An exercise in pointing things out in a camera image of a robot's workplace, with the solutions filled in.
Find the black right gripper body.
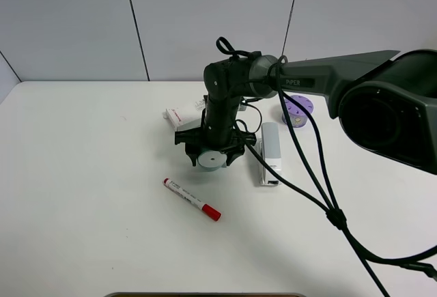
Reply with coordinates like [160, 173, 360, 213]
[175, 60, 252, 154]

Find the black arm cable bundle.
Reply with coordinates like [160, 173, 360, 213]
[216, 36, 437, 297]

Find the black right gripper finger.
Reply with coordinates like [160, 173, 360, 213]
[223, 145, 245, 167]
[185, 143, 201, 167]

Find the red white marker pen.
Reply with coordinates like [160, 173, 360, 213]
[163, 178, 221, 221]

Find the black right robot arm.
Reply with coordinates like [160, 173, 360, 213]
[175, 50, 436, 173]

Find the white grey stapler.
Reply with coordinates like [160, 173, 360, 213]
[249, 122, 282, 187]

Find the white red toothpaste box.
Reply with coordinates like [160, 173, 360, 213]
[163, 100, 206, 132]

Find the purple round container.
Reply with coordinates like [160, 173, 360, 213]
[284, 95, 314, 128]

